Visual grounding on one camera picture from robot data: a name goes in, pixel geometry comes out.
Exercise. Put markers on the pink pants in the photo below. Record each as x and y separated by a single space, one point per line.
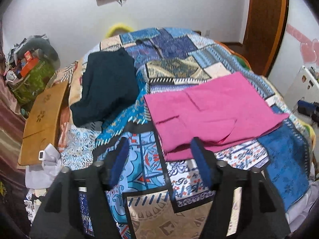
211 114

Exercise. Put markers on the wooden door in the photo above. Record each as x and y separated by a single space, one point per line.
268 25

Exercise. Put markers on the patchwork printed blanket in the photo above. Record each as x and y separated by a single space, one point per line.
174 129

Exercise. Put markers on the yellow plastic hoop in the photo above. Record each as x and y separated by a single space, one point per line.
119 28

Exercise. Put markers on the wooden lap tray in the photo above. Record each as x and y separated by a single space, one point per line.
41 127

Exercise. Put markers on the pink bow wall sticker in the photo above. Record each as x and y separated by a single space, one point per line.
305 44

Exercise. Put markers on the dark navy folded garment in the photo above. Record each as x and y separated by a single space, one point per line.
106 84

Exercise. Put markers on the green patterned bag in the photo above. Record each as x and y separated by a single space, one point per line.
33 79

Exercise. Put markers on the white cabinet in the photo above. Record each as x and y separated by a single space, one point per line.
302 87

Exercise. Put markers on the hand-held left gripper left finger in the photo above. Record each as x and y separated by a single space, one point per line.
119 159

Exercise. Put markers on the white cloth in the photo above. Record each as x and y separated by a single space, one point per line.
43 166

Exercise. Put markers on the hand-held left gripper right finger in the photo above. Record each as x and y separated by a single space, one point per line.
200 159

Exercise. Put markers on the grey cloth pile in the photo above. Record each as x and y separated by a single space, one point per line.
41 46

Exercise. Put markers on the orange box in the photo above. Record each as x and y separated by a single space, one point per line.
28 63

